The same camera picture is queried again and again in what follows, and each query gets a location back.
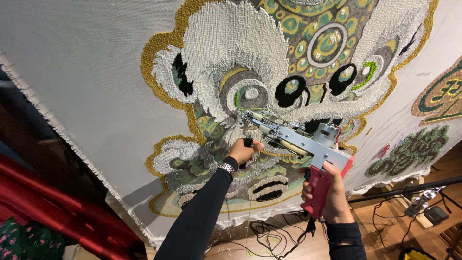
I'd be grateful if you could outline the person's left hand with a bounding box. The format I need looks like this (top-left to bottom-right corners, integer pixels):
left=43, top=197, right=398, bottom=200
left=228, top=138, right=265, bottom=167

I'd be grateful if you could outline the person's right hand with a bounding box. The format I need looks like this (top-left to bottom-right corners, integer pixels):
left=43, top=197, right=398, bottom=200
left=301, top=161, right=355, bottom=225

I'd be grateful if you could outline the red and silver tufting gun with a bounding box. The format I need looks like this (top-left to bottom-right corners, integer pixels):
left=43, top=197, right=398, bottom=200
left=236, top=107, right=356, bottom=220

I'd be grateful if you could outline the yellow-green yarn strand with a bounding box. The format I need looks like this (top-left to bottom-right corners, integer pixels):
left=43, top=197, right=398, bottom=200
left=236, top=107, right=263, bottom=253

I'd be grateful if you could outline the black metal stand pole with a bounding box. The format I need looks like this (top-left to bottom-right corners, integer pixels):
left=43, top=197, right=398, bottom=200
left=347, top=176, right=462, bottom=204

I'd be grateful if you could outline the tufting cloth with lion design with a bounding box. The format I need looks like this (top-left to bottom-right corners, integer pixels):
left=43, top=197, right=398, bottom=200
left=0, top=0, right=462, bottom=250

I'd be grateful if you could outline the silver device on stand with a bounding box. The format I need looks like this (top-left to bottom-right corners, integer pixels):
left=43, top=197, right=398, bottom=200
left=404, top=187, right=442, bottom=217

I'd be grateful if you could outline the black power adapter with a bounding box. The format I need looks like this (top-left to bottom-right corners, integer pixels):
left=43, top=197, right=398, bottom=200
left=424, top=206, right=449, bottom=226

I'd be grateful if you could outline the yellow and black tool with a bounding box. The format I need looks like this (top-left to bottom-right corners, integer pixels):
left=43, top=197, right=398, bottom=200
left=398, top=247, right=438, bottom=260

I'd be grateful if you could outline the red satin cloth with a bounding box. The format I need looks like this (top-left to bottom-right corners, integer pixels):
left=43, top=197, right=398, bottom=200
left=0, top=155, right=146, bottom=260

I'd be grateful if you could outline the green rug with pink flowers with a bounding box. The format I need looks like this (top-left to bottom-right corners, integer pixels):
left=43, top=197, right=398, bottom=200
left=0, top=216, right=66, bottom=260

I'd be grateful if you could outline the tangle of black cables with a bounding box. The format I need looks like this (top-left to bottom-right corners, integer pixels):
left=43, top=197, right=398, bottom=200
left=211, top=214, right=302, bottom=260

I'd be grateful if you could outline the black tufting gun power cable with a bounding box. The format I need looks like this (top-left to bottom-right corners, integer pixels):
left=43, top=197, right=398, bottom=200
left=276, top=216, right=317, bottom=260

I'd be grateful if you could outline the thin black cable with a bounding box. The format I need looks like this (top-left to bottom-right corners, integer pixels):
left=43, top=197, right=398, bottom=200
left=371, top=195, right=419, bottom=253

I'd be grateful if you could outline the wooden tufting frame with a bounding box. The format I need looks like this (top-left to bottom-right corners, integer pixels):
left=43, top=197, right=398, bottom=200
left=348, top=176, right=434, bottom=229

